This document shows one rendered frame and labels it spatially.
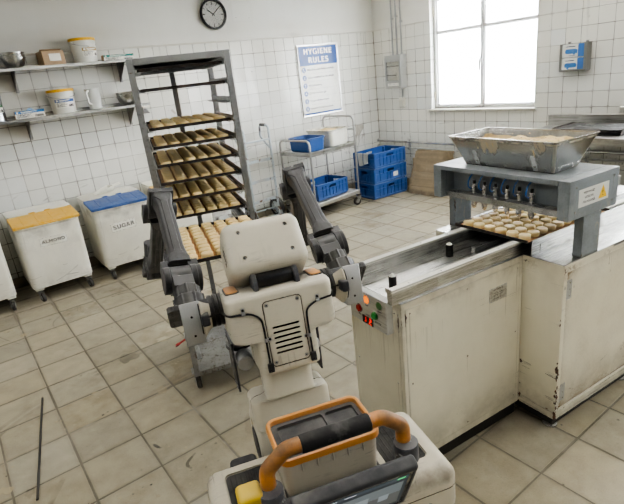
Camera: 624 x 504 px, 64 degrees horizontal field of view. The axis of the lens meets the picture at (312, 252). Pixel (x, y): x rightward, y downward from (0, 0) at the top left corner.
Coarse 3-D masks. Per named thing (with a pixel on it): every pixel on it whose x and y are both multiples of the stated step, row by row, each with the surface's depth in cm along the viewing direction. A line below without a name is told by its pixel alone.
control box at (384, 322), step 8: (368, 296) 194; (376, 296) 192; (352, 304) 207; (360, 304) 201; (368, 304) 196; (384, 304) 186; (352, 312) 208; (360, 312) 203; (368, 312) 198; (376, 312) 192; (384, 312) 188; (368, 320) 199; (376, 320) 194; (384, 320) 189; (392, 320) 190; (376, 328) 196; (384, 328) 191; (392, 328) 191
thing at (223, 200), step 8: (184, 200) 287; (192, 200) 284; (200, 200) 291; (208, 200) 280; (216, 200) 280; (224, 200) 277; (232, 200) 273; (184, 208) 269; (192, 208) 275; (200, 208) 264; (208, 208) 263; (216, 208) 264
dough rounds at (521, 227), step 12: (480, 216) 245; (492, 216) 246; (504, 216) 240; (516, 216) 238; (540, 216) 235; (480, 228) 233; (492, 228) 227; (504, 228) 224; (516, 228) 222; (528, 228) 222; (540, 228) 219; (552, 228) 220; (528, 240) 212
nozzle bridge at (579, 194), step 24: (456, 168) 234; (480, 168) 226; (504, 168) 221; (576, 168) 206; (600, 168) 202; (456, 192) 243; (480, 192) 236; (528, 192) 214; (552, 192) 204; (576, 192) 191; (600, 192) 199; (456, 216) 258; (552, 216) 202; (576, 216) 195; (600, 216) 204; (576, 240) 203
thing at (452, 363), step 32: (448, 256) 220; (384, 288) 198; (448, 288) 195; (480, 288) 205; (512, 288) 216; (352, 320) 217; (416, 320) 189; (448, 320) 199; (480, 320) 210; (512, 320) 222; (384, 352) 201; (416, 352) 194; (448, 352) 204; (480, 352) 215; (512, 352) 228; (384, 384) 208; (416, 384) 198; (448, 384) 209; (480, 384) 221; (512, 384) 234; (416, 416) 203; (448, 416) 214; (480, 416) 226; (448, 448) 225
